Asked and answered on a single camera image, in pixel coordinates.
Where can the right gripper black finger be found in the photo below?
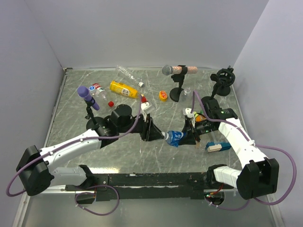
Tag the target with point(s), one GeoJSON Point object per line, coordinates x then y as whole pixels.
{"type": "Point", "coordinates": [188, 126]}
{"type": "Point", "coordinates": [189, 139]}

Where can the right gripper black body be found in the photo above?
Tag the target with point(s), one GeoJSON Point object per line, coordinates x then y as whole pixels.
{"type": "Point", "coordinates": [203, 127]}

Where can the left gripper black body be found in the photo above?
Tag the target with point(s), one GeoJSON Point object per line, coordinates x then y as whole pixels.
{"type": "Point", "coordinates": [142, 128]}

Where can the orange bottle red cap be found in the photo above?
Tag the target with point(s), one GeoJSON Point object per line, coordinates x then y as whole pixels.
{"type": "Point", "coordinates": [200, 118]}

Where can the small red bottle cap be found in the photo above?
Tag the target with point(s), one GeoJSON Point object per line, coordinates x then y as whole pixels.
{"type": "Point", "coordinates": [110, 104]}

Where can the blue label clear bottle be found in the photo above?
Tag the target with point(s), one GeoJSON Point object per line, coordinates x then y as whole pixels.
{"type": "Point", "coordinates": [173, 138]}

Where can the clear bottle green-print white cap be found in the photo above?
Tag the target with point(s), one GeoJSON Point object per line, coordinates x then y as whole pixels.
{"type": "Point", "coordinates": [187, 91]}

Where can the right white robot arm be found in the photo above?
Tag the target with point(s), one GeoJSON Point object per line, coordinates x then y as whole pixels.
{"type": "Point", "coordinates": [259, 174]}

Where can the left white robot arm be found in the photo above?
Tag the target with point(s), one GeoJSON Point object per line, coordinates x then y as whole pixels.
{"type": "Point", "coordinates": [40, 169]}

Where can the red label clear bottle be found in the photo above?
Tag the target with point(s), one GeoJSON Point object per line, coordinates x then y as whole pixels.
{"type": "Point", "coordinates": [102, 97]}

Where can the yellow lemon drink bottle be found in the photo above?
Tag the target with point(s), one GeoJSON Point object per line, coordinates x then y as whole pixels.
{"type": "Point", "coordinates": [123, 89]}

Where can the blue beige toy brick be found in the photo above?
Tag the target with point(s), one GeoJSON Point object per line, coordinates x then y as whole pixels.
{"type": "Point", "coordinates": [217, 147]}

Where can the black clamp stand front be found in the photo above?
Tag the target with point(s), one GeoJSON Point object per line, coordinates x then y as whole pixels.
{"type": "Point", "coordinates": [214, 92]}

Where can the black clamp stand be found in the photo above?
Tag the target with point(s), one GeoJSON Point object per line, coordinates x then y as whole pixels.
{"type": "Point", "coordinates": [214, 92]}
{"type": "Point", "coordinates": [227, 78]}

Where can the black microphone stand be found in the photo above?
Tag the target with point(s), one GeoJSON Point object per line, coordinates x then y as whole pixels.
{"type": "Point", "coordinates": [179, 78]}

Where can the yellow orange toy block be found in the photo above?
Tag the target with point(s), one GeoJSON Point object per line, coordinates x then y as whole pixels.
{"type": "Point", "coordinates": [163, 96]}

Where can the purple microphone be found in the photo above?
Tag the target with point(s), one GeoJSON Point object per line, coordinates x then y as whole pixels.
{"type": "Point", "coordinates": [84, 93]}

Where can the black clamp stand rear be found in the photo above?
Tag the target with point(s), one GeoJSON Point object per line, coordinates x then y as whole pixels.
{"type": "Point", "coordinates": [227, 78]}

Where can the silver head microphone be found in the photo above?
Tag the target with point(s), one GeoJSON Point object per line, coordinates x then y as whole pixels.
{"type": "Point", "coordinates": [172, 70]}

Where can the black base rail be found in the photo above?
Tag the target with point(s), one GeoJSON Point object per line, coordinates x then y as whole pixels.
{"type": "Point", "coordinates": [192, 185]}

